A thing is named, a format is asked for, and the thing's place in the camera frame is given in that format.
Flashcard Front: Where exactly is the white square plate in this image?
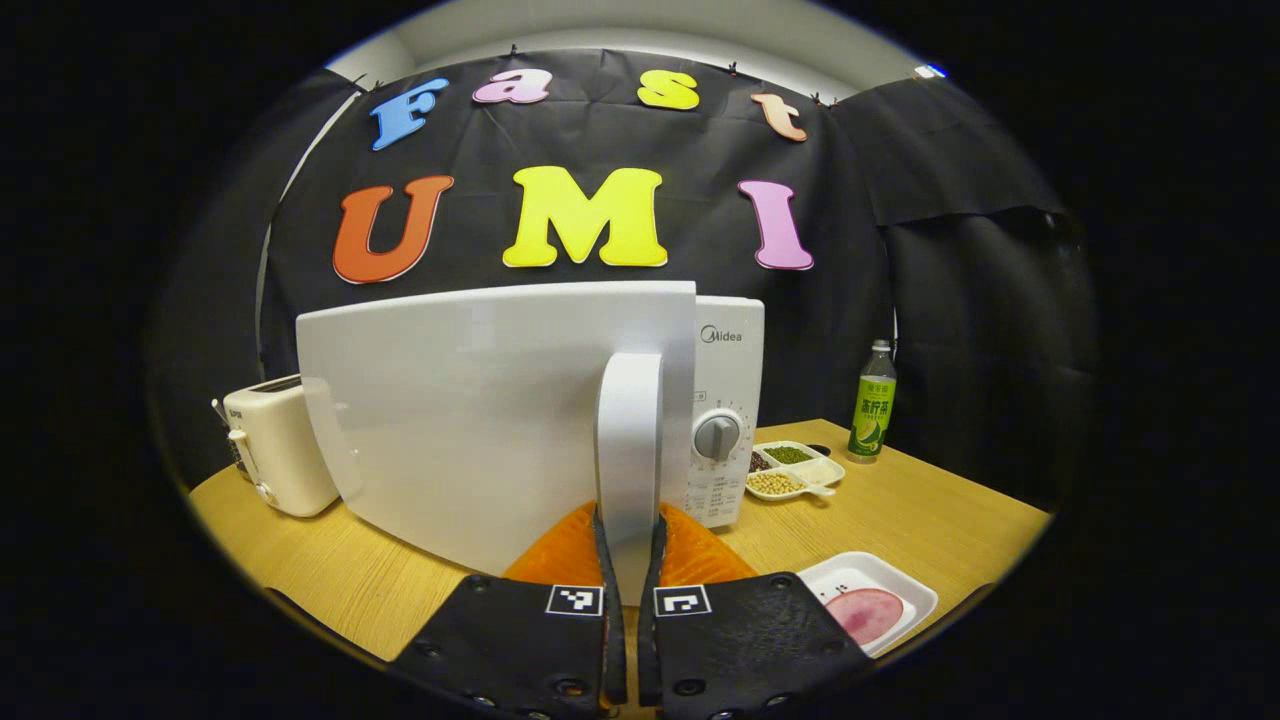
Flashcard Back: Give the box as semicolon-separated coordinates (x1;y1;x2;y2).
797;551;939;658

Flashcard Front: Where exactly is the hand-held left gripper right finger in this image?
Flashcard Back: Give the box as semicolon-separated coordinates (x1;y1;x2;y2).
637;500;876;720

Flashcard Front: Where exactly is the green drink bottle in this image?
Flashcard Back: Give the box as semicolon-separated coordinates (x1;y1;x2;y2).
848;340;898;464

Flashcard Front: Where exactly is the divided white dish of beans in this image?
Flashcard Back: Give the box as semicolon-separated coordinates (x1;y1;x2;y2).
745;440;846;501

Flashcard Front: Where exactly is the white toaster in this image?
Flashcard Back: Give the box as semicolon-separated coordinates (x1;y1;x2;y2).
222;375;341;518

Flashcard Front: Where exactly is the white microwave oven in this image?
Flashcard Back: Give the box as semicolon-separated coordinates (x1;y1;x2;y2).
296;280;766;606

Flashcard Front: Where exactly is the pink ham slice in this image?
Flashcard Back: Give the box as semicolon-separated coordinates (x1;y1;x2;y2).
825;588;906;646

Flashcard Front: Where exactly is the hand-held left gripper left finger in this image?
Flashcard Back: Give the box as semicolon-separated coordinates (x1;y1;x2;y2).
388;500;629;720

